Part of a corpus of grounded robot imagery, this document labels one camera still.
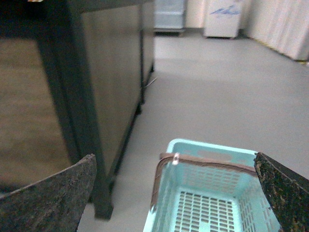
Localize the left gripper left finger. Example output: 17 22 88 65
0 154 97 232

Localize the light blue plastic basket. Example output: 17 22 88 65
144 139 281 232

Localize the black produce display stand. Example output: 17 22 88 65
0 0 154 220

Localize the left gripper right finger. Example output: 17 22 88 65
254 152 309 232

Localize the white chest freezer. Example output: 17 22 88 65
203 0 244 39

